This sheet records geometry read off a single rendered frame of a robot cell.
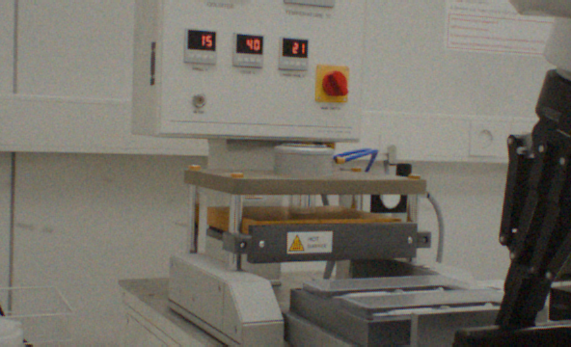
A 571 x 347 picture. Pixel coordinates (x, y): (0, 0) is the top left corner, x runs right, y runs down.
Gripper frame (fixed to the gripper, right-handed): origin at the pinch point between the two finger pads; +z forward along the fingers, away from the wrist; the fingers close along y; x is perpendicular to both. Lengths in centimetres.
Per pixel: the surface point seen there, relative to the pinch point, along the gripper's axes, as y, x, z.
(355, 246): -30.8, 2.7, 11.4
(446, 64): -97, 59, 5
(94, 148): -91, -15, 24
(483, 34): -99, 68, -2
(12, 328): -49, -34, 32
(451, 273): -25.1, 13.6, 12.3
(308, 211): -40.0, 0.3, 11.1
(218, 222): -44.7, -9.9, 15.0
